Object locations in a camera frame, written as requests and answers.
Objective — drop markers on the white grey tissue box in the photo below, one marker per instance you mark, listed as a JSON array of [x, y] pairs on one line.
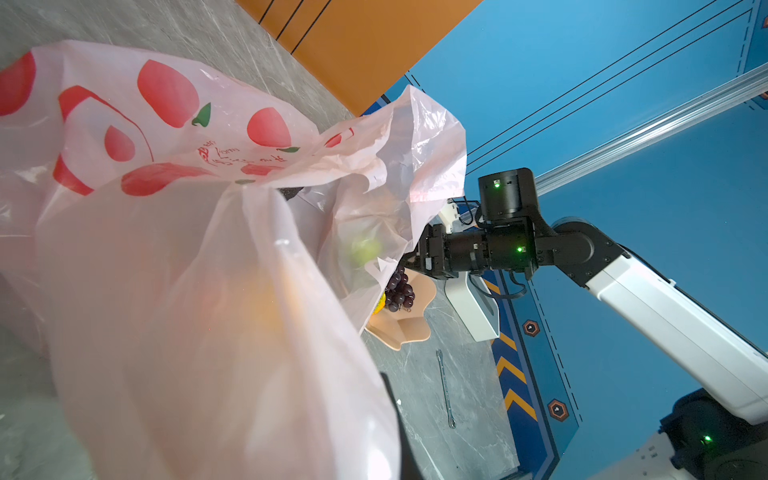
[[475, 306]]

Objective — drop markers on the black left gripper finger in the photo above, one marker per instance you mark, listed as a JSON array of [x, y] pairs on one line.
[[409, 467]]

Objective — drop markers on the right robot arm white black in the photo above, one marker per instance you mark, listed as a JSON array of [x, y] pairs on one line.
[[514, 237]]

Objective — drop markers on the pink fruit plate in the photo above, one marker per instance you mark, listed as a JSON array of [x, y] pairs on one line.
[[394, 329]]

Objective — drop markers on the right aluminium corner post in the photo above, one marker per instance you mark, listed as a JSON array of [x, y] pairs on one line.
[[677, 120]]

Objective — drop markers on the yellow lemon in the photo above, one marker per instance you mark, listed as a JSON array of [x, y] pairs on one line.
[[380, 304]]

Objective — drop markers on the silver wrench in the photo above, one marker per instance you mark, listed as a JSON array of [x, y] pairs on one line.
[[447, 401]]

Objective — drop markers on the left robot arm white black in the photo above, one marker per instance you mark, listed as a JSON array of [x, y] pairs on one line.
[[699, 439]]

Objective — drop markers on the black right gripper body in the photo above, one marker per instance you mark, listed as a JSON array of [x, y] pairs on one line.
[[429, 256]]

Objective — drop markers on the pink printed plastic bag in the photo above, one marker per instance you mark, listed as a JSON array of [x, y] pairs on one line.
[[200, 260]]

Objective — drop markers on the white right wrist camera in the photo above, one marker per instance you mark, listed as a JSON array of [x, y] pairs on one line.
[[456, 218]]

